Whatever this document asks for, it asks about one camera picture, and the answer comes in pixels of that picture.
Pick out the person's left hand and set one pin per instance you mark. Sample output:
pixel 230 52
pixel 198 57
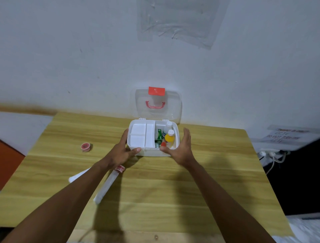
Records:
pixel 117 155

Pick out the person's right hand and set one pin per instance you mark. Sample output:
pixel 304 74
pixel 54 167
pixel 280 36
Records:
pixel 182 154

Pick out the person's left thumb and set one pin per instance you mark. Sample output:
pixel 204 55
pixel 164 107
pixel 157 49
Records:
pixel 134 151

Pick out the person's right thumb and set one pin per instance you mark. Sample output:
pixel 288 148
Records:
pixel 167 149

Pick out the white first aid box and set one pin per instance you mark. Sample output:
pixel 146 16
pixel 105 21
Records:
pixel 150 150

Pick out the person's right forearm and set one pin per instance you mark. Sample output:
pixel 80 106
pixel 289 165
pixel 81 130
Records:
pixel 225 207

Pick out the person's left forearm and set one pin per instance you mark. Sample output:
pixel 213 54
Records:
pixel 60 207

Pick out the small red capped bottle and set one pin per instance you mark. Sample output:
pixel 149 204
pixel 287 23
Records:
pixel 163 144

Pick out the yellow liquid bottle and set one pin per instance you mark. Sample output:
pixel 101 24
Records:
pixel 170 139

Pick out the green medicine packet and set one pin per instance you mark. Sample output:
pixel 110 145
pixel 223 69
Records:
pixel 158 137

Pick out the white divider tray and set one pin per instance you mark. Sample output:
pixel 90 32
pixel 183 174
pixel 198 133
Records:
pixel 141 136

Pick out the white plastic bottle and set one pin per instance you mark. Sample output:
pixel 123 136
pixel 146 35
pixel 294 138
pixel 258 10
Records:
pixel 167 129

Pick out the small red white tape roll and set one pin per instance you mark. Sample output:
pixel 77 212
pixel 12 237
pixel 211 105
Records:
pixel 120 168

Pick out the white wrapped bandage packet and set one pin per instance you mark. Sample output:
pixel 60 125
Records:
pixel 78 175
pixel 106 186

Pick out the pink tape roll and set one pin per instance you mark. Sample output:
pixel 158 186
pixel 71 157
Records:
pixel 85 147

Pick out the white power strip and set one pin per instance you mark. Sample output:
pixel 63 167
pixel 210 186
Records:
pixel 271 151

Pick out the taped paper sign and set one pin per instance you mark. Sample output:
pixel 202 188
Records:
pixel 283 135

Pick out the black furniture panel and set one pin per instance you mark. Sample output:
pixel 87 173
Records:
pixel 296 182

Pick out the white cloth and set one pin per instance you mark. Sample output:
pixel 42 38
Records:
pixel 300 230

